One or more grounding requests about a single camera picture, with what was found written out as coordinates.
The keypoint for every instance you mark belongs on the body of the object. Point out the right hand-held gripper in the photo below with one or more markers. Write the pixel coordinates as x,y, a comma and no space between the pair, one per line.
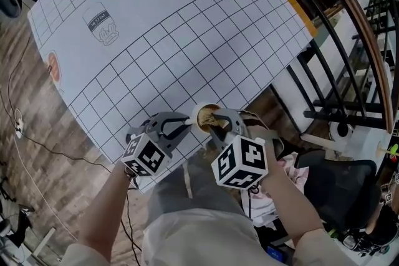
243,162

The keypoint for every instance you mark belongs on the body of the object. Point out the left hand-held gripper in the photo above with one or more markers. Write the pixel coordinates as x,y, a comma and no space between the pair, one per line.
146,155

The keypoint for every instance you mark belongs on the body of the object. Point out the white cup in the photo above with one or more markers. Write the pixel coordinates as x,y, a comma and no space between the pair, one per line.
195,113

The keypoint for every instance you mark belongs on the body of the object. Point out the person's right forearm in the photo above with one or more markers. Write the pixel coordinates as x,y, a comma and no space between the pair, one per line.
290,199

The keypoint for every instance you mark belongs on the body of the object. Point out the person's left forearm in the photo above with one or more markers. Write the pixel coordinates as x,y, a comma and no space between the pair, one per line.
106,208

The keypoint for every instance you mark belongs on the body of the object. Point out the person's grey trousers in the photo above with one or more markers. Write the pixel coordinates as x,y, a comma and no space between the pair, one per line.
212,190

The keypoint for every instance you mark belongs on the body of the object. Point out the white grid tablecloth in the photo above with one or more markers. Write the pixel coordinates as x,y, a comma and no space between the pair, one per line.
187,56

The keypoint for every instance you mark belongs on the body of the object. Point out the pink patterned cloth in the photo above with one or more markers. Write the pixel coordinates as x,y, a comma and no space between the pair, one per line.
294,174

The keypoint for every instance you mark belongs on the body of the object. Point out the person's white shirt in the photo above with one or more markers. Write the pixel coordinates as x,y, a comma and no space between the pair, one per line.
202,240

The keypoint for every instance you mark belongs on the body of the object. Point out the white round container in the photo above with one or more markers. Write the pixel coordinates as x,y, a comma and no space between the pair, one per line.
343,129

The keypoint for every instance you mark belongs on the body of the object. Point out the black mesh office chair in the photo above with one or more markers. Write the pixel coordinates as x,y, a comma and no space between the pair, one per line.
336,190

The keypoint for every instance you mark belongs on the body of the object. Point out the white power strip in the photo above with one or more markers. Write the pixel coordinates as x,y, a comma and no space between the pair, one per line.
19,126

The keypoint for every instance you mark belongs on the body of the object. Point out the metal railing with wooden handrail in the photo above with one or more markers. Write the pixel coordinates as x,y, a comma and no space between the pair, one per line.
358,9

